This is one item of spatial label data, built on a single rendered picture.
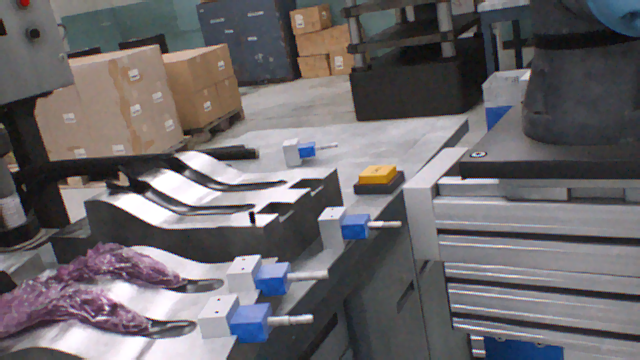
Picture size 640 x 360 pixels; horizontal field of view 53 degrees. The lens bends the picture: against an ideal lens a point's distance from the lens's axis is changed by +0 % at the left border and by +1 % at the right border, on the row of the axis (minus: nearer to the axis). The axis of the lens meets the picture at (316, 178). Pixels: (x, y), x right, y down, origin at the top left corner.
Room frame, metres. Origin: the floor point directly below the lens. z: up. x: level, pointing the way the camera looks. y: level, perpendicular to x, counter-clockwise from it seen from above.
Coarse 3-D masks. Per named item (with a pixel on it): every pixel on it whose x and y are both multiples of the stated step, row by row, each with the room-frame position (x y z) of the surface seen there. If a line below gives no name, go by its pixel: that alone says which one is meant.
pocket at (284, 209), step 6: (270, 204) 1.00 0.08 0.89; (276, 204) 1.00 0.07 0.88; (282, 204) 0.99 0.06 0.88; (288, 204) 0.99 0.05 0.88; (264, 210) 0.99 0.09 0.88; (270, 210) 1.00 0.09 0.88; (276, 210) 1.00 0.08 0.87; (282, 210) 0.99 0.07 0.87; (288, 210) 0.99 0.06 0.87; (294, 210) 0.98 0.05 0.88; (282, 216) 1.00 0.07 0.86
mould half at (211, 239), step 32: (192, 160) 1.24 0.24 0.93; (128, 192) 1.10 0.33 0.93; (192, 192) 1.13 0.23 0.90; (256, 192) 1.08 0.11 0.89; (288, 192) 1.03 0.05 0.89; (320, 192) 1.06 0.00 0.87; (96, 224) 1.08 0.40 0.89; (128, 224) 1.04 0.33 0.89; (160, 224) 1.01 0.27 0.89; (192, 224) 0.99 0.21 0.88; (224, 224) 0.94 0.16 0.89; (256, 224) 0.91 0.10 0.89; (288, 224) 0.96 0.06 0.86; (64, 256) 1.14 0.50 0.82; (192, 256) 0.98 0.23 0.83; (224, 256) 0.95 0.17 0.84; (288, 256) 0.94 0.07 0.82
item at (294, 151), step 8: (288, 144) 1.50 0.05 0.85; (296, 144) 1.50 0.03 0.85; (304, 144) 1.52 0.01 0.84; (312, 144) 1.51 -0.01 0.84; (328, 144) 1.51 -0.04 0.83; (336, 144) 1.50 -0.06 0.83; (288, 152) 1.50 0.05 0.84; (296, 152) 1.50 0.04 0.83; (304, 152) 1.50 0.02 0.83; (312, 152) 1.49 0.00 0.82; (288, 160) 1.50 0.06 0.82; (296, 160) 1.50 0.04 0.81
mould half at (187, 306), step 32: (0, 256) 0.95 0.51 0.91; (32, 256) 0.93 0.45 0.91; (160, 256) 0.88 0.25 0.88; (128, 288) 0.79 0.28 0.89; (160, 288) 0.80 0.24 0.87; (224, 288) 0.79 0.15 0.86; (192, 320) 0.72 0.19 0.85; (0, 352) 0.68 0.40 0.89; (32, 352) 0.66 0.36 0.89; (64, 352) 0.65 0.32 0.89; (96, 352) 0.65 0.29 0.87; (128, 352) 0.66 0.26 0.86; (160, 352) 0.66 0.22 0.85; (192, 352) 0.64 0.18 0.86; (224, 352) 0.63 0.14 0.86; (256, 352) 0.70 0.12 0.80
